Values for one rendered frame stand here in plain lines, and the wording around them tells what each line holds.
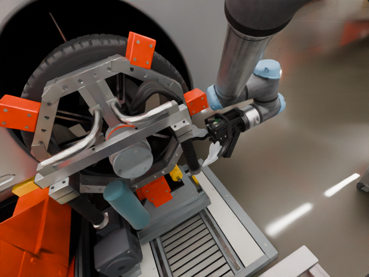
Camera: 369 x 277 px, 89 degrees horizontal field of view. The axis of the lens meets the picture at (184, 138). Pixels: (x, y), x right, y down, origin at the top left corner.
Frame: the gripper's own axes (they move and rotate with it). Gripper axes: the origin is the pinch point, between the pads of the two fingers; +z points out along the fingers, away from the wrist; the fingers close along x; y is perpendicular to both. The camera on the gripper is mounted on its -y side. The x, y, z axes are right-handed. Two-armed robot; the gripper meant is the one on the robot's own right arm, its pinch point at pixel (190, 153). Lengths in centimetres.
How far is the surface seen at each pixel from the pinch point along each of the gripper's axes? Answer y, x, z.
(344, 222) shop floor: -83, 24, -66
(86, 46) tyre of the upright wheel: 33.6, -28.9, 13.4
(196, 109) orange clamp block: 0.7, -20.4, -13.3
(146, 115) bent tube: 17.9, -2.0, 7.4
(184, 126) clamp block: 11.8, 1.4, -0.6
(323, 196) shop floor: -83, 7, -71
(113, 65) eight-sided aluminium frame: 27.7, -20.2, 8.6
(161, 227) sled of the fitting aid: -67, -22, 27
